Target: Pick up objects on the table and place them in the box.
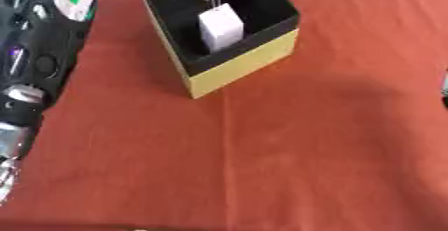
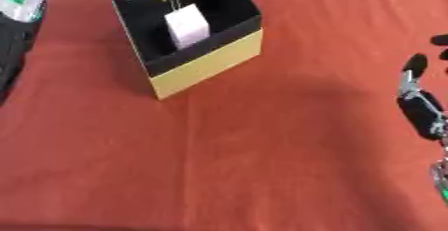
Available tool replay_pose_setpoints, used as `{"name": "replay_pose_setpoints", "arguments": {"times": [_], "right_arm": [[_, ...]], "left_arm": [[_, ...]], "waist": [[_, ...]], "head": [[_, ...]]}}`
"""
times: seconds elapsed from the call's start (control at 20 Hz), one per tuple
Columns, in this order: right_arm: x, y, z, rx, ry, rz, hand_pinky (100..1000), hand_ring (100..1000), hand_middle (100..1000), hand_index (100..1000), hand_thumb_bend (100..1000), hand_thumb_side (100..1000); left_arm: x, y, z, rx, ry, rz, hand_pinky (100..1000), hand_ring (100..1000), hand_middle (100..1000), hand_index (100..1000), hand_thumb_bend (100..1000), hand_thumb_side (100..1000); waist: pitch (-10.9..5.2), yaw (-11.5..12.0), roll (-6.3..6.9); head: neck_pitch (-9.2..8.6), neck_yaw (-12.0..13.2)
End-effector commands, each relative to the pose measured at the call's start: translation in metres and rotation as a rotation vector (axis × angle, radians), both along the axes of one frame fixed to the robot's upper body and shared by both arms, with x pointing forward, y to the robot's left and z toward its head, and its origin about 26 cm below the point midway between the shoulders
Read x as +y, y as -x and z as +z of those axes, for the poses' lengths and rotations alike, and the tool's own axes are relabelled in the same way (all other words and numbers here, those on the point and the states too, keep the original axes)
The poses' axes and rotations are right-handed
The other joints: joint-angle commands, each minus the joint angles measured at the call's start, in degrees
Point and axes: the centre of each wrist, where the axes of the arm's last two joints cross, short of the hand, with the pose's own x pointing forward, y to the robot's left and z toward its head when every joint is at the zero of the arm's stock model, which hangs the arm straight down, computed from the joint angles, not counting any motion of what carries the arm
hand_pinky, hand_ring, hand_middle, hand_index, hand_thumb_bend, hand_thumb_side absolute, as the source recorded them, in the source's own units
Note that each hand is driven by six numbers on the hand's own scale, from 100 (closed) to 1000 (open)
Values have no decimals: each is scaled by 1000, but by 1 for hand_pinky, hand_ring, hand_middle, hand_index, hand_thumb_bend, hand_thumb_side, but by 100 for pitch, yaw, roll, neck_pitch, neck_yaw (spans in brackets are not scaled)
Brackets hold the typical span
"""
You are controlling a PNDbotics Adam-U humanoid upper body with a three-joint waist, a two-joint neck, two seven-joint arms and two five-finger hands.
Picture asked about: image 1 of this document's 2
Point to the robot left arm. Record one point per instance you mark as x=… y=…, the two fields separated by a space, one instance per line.
x=41 y=58

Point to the tan cardboard box black inside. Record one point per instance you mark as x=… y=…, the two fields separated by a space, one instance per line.
x=245 y=65

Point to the white rectangular block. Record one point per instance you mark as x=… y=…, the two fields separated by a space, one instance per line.
x=221 y=30

